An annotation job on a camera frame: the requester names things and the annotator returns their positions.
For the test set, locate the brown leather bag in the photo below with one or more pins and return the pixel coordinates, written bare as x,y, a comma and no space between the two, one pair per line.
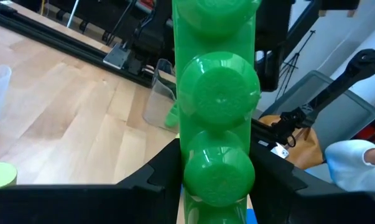
305,152

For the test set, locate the light green cylinder block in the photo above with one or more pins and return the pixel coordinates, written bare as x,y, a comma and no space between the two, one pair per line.
0,175

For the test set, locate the long green studded brick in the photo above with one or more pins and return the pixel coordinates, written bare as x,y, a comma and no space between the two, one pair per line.
218,93

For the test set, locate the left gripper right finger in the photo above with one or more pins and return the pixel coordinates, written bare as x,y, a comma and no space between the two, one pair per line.
271,193

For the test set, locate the large clear plastic bin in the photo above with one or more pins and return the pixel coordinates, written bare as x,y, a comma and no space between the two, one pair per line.
157,102

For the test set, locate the black tripod stand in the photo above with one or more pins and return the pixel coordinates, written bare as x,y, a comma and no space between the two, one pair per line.
295,57

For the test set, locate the small white device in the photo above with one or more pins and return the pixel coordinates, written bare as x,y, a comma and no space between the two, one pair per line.
280,151

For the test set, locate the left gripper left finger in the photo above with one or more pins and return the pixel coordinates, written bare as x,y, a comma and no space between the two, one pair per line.
165,186

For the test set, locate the black jointed arm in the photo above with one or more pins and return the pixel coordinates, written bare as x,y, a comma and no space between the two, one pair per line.
339,87

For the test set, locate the silver metal plate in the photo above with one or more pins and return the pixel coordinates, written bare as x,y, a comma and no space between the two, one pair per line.
116,56

